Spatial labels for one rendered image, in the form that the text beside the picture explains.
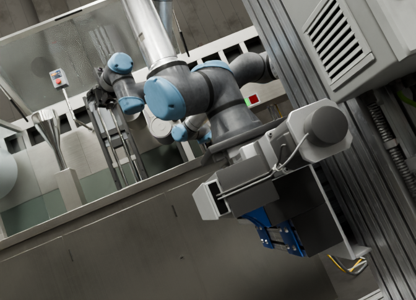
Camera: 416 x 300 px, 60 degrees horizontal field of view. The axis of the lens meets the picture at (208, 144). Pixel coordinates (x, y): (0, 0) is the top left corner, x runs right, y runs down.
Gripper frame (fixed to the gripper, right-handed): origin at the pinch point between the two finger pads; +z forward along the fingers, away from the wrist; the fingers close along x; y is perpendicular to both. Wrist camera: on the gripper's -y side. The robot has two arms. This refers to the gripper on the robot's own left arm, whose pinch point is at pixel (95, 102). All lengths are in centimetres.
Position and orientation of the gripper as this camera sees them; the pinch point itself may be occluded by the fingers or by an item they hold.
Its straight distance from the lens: 151.5
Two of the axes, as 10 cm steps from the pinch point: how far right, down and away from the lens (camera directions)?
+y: 2.8, 9.3, -2.3
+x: 8.2, -1.1, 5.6
